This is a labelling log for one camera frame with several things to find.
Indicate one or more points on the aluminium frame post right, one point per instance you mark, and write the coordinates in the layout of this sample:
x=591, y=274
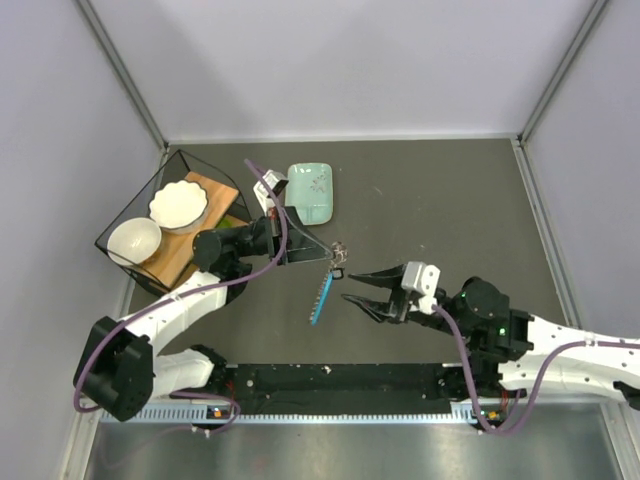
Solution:
x=587, y=27

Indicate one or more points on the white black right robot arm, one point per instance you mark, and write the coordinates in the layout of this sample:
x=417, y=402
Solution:
x=503, y=349

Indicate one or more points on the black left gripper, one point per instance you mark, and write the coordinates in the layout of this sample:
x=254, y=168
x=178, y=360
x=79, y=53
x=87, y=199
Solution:
x=303, y=253

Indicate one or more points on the black key fob tag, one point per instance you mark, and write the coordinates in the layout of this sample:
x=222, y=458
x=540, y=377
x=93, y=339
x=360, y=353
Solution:
x=337, y=273

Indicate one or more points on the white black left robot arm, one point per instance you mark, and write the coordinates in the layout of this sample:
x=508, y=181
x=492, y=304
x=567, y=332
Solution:
x=122, y=366

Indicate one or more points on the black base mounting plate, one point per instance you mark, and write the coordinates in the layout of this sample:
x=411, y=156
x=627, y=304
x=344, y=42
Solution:
x=434, y=380

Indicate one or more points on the wooden shelf board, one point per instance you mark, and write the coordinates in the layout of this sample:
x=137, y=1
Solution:
x=172, y=262

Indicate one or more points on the aluminium frame post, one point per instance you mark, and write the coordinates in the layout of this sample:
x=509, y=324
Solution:
x=120, y=70
x=587, y=27

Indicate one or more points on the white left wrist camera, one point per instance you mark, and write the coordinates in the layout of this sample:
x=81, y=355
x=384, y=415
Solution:
x=276, y=181

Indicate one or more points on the aluminium frame post left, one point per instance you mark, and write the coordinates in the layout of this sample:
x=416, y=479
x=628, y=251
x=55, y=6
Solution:
x=120, y=70

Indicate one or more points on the white fluted bowl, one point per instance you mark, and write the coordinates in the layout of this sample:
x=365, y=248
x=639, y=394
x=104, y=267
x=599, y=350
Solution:
x=179, y=207

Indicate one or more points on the black wire shelf rack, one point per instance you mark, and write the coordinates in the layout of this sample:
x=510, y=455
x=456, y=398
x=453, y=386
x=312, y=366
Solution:
x=174, y=168

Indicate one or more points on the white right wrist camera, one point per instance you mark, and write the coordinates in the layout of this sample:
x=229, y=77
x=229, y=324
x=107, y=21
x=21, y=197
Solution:
x=420, y=281

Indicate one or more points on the white round bowl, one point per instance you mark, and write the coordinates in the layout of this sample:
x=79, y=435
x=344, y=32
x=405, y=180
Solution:
x=134, y=241

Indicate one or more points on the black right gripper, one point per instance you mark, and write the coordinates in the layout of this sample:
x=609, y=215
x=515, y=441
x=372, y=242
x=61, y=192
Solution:
x=396, y=312

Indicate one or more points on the light blue rectangular tray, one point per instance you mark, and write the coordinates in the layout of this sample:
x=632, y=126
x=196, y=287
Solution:
x=310, y=191

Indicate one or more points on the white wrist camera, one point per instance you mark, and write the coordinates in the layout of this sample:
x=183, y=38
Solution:
x=276, y=181
x=420, y=281

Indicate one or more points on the green plate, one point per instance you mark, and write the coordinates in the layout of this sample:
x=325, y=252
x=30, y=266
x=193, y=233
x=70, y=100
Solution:
x=227, y=222

